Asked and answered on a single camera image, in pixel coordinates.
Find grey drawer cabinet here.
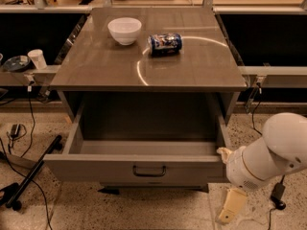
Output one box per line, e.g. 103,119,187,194
50,6,248,196

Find grey top drawer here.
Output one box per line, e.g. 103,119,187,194
45,92,227,188

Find black power adapter right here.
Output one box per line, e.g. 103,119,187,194
271,183,286,210

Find black power adapter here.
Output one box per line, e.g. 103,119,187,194
271,183,286,210
10,124,20,138

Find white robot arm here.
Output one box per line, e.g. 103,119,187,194
217,113,307,224

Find white paper cup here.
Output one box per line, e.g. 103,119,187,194
28,49,47,70

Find black power adapter left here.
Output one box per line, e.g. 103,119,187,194
10,124,20,138

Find dark blue bowl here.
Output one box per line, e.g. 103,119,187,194
3,56,31,72

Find black floor cable left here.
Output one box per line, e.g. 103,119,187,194
0,84,54,230

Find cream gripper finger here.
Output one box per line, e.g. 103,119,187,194
217,147,233,164

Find white ceramic bowl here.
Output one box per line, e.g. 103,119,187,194
107,17,142,45

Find blue soda can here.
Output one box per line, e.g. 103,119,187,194
147,33,182,56

